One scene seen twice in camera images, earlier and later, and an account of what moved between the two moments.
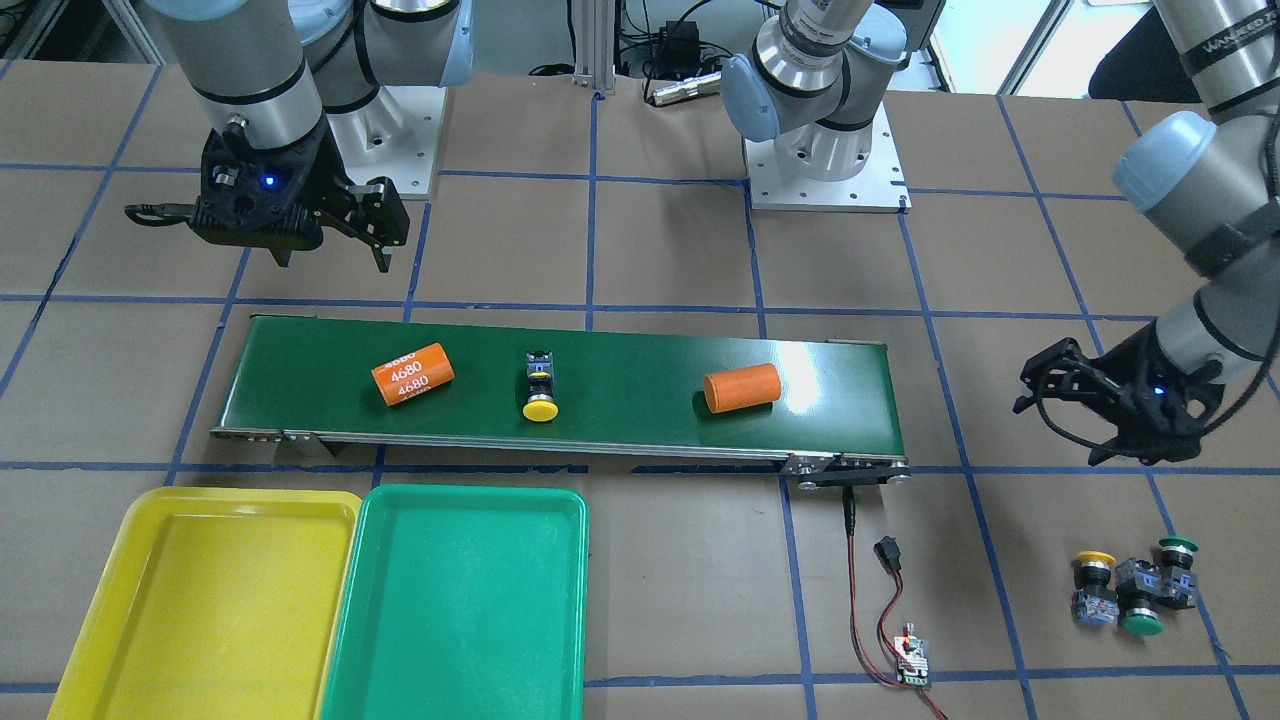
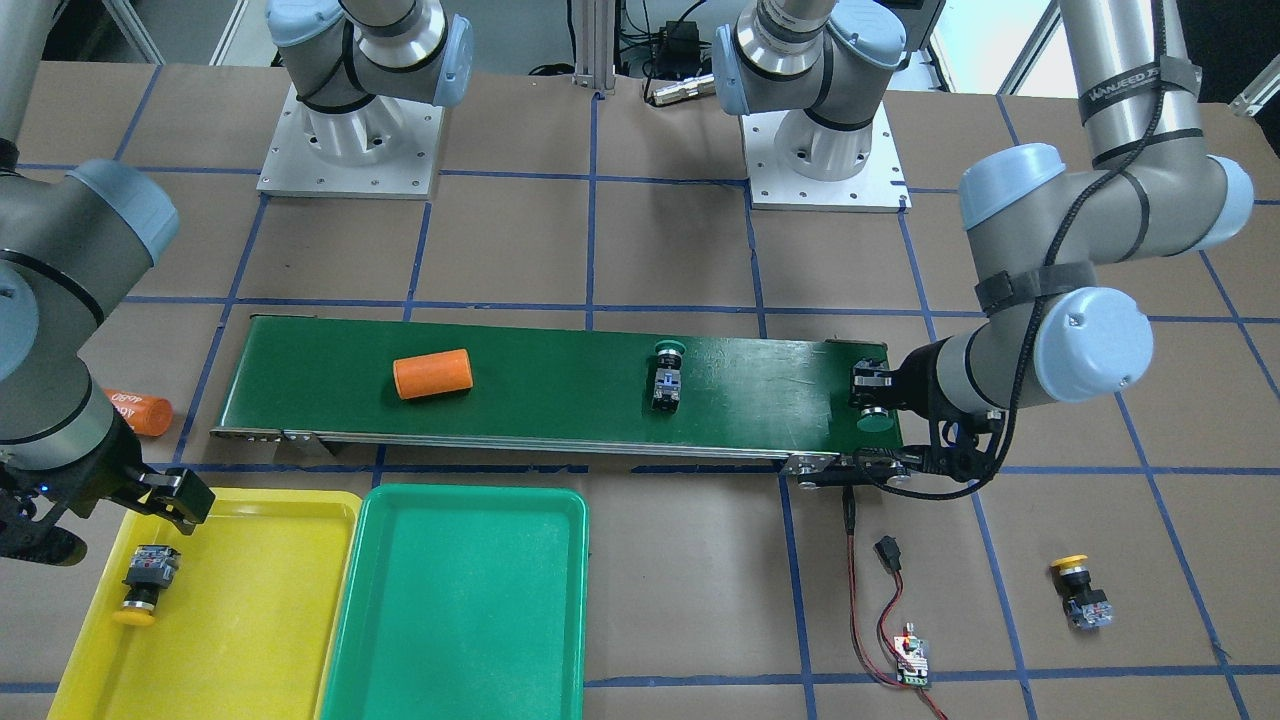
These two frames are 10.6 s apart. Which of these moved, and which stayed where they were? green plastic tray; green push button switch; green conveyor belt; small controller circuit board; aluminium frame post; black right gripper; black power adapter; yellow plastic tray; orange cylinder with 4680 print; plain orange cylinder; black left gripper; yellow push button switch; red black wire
Moved: yellow push button switch; plain orange cylinder; black right gripper; orange cylinder with 4680 print; green push button switch; black left gripper
Stayed: red black wire; green conveyor belt; aluminium frame post; green plastic tray; small controller circuit board; black power adapter; yellow plastic tray
